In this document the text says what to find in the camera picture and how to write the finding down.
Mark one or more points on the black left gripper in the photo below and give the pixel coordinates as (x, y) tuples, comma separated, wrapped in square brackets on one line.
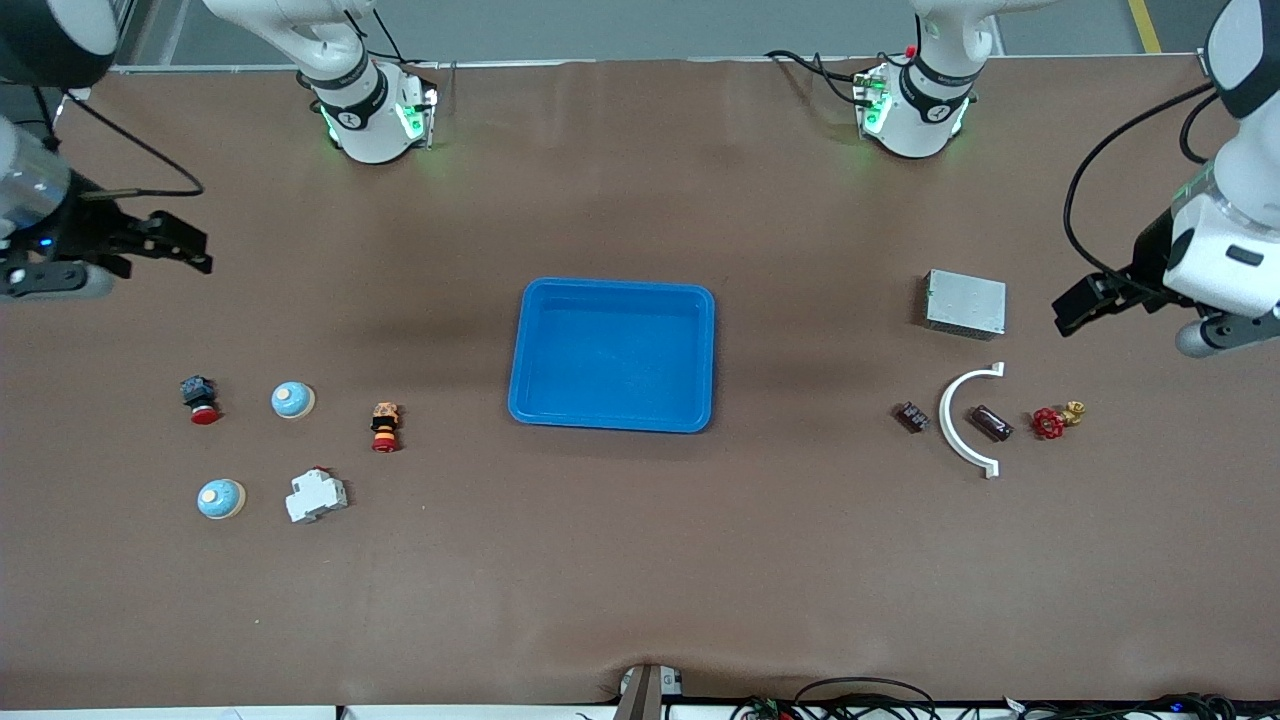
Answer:
[(1147, 262)]

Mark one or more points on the grey metal box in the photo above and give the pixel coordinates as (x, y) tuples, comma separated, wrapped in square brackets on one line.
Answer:
[(965, 304)]

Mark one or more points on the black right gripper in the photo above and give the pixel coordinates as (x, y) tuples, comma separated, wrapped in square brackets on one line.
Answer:
[(82, 233)]

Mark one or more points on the red handwheel brass valve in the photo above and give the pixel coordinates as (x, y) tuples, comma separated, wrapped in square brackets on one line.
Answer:
[(1047, 424)]

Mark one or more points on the white circuit breaker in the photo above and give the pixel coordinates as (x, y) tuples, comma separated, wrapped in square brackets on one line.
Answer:
[(316, 496)]

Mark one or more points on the white curved bracket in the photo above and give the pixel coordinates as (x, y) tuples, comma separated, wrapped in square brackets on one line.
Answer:
[(945, 420)]

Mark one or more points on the black terminal block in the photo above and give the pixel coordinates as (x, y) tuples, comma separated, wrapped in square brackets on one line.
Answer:
[(911, 417)]

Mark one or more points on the red button grey body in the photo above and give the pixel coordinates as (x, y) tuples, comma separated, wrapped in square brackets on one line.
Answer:
[(200, 398)]

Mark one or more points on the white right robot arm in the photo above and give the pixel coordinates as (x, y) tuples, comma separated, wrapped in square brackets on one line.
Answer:
[(370, 120)]

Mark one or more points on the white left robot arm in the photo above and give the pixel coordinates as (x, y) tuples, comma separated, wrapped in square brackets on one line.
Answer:
[(1230, 250)]

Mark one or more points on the light blue dome bell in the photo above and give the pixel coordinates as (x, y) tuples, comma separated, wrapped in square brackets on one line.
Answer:
[(293, 400), (221, 499)]

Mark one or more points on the blue plastic tray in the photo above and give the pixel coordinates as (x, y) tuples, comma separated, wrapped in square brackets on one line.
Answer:
[(615, 360)]

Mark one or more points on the red emergency stop yellow body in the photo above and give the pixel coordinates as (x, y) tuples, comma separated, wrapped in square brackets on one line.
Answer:
[(385, 428)]

